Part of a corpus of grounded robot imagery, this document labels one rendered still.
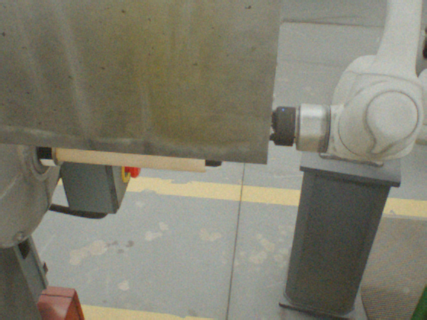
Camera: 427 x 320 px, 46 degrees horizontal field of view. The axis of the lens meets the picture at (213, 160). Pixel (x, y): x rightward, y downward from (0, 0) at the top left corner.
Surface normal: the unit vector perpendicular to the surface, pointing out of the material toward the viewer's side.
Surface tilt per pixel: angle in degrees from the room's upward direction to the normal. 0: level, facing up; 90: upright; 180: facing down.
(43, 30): 90
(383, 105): 58
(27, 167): 84
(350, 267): 90
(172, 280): 0
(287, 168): 0
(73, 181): 90
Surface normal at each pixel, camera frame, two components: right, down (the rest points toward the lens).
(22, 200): 0.97, 0.21
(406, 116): -0.20, 0.11
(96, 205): -0.12, 0.65
